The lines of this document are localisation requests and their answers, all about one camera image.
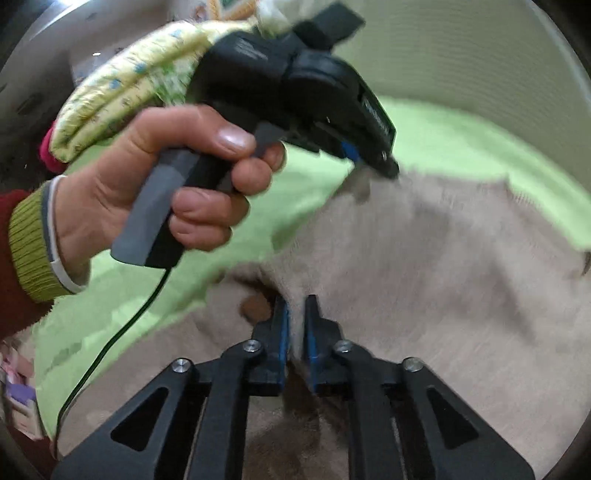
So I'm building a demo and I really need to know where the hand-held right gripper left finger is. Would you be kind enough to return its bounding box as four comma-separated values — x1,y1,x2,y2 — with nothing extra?
50,294,291,480

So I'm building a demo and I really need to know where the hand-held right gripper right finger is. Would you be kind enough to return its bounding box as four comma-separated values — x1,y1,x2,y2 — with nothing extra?
304,294,536,480

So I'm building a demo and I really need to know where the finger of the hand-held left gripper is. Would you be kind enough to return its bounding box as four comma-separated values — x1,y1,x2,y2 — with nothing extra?
339,138,400,182

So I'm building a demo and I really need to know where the beige knit garment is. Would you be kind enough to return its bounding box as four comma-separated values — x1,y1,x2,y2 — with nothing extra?
58,168,591,480

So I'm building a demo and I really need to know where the person's left forearm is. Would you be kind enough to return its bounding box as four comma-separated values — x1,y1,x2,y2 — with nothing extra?
0,178,90,340

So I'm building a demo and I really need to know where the person's left hand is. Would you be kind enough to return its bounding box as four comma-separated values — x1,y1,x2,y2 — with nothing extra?
54,105,287,278

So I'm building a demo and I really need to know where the white draped cloth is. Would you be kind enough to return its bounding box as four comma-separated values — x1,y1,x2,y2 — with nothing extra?
259,0,587,153

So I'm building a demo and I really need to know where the light green bed sheet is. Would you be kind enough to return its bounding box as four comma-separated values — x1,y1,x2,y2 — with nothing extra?
32,97,591,439

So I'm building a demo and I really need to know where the pink cloth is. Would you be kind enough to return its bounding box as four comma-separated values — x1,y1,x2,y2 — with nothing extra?
39,124,66,174

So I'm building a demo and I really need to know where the pastel printed bedding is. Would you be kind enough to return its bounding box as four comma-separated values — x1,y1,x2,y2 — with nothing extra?
0,337,43,439

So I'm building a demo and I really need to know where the dark gripper cable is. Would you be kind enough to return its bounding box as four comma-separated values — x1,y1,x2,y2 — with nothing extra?
53,265,172,460

